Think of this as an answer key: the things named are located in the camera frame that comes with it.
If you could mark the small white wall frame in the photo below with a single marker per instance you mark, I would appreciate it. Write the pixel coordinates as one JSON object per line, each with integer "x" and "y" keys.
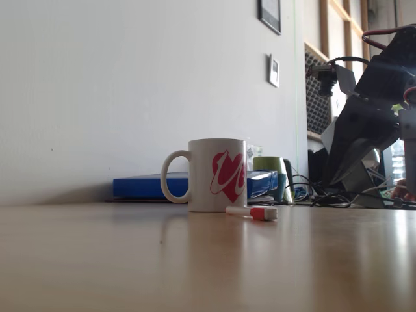
{"x": 274, "y": 70}

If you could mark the wooden shelf frame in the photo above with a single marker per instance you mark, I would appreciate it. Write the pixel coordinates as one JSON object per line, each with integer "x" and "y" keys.
{"x": 323, "y": 26}

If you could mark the blue flat box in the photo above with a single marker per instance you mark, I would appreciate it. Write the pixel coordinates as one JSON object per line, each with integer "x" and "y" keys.
{"x": 136, "y": 187}

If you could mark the white marker pen red cap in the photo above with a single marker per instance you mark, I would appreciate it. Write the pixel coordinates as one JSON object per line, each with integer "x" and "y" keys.
{"x": 260, "y": 213}

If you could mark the dark acoustic foam panel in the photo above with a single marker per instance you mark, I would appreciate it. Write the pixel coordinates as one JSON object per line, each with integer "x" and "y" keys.
{"x": 317, "y": 97}

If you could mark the white mug red heart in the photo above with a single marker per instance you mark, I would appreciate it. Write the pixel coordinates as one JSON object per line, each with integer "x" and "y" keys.
{"x": 201, "y": 175}

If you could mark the black picture frame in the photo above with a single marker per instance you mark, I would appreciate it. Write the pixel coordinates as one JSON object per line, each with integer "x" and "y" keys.
{"x": 269, "y": 14}

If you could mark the green cup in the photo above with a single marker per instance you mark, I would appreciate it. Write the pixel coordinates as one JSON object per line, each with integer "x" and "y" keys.
{"x": 268, "y": 163}

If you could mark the small gripper camera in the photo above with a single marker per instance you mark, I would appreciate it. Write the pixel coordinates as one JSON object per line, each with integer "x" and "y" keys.
{"x": 326, "y": 81}

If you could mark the grey metal post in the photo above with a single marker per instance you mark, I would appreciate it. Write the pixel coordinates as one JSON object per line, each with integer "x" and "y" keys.
{"x": 410, "y": 146}

